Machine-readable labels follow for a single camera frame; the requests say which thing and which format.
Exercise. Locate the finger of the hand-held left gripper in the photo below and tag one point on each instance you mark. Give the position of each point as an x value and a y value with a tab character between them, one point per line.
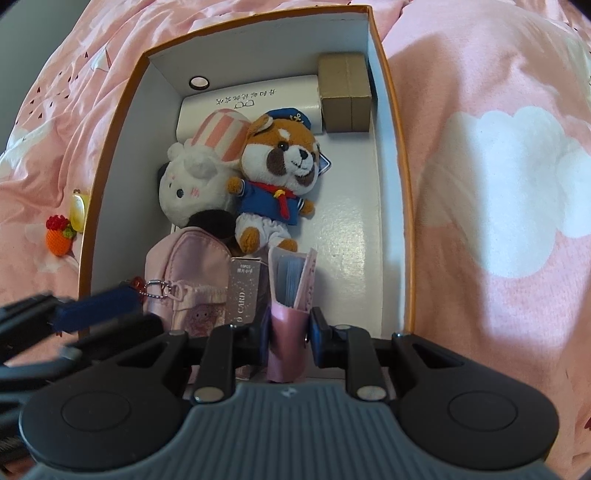
115	337
92	307

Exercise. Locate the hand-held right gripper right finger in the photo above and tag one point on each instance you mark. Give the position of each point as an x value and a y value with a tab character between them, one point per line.
318	334

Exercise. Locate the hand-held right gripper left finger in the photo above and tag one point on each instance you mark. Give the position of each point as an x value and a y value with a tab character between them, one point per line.
263	341

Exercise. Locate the pink card holder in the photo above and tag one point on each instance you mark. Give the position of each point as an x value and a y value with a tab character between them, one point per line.
284	341

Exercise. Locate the orange storage box white inside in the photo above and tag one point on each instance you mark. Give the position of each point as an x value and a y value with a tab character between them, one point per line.
346	230

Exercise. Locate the white glasses case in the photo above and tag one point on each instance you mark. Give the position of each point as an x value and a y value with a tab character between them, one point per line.
277	99

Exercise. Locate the small brown cardboard box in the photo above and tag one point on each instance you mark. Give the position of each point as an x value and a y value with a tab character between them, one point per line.
344	92

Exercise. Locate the silver card pack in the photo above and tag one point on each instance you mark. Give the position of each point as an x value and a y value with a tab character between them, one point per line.
242	300

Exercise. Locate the orange crochet fruit charm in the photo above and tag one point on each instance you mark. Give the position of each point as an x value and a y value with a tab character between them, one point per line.
60	237

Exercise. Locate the yellow charm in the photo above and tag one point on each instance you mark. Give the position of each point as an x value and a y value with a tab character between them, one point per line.
79	210

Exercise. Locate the pink zip pouch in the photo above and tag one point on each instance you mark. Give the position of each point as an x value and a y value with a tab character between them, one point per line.
184	258

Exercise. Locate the white plush with striped hat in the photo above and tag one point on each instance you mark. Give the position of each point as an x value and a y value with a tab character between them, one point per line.
184	180

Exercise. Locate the red panda sailor plush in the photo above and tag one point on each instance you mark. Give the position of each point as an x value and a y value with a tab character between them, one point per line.
277	157

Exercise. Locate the pink cloud print blanket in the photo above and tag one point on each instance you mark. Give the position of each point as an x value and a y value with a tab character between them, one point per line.
485	184

